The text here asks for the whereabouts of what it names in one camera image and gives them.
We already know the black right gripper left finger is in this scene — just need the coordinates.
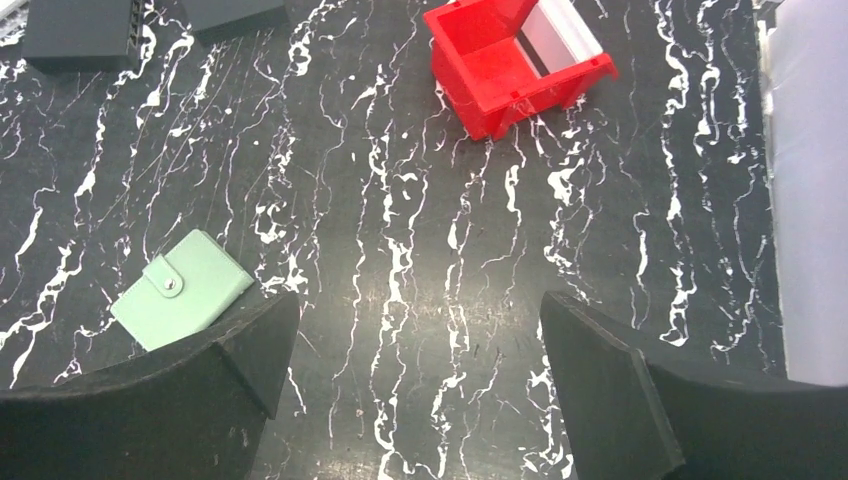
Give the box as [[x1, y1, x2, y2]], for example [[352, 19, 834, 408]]
[[1, 292, 300, 479]]

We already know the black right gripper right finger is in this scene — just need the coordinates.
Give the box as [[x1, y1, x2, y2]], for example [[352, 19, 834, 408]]
[[540, 291, 847, 479]]

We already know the mint green card holder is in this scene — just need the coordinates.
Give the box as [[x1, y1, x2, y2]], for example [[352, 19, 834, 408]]
[[110, 229, 254, 352]]

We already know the red plastic bin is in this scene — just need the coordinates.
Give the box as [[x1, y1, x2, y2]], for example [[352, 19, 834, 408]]
[[423, 0, 618, 140]]

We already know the black flat box angled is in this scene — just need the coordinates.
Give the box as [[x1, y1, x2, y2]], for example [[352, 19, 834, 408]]
[[178, 0, 288, 46]]

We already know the black flat box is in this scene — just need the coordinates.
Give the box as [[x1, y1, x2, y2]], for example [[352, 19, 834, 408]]
[[22, 0, 144, 74]]

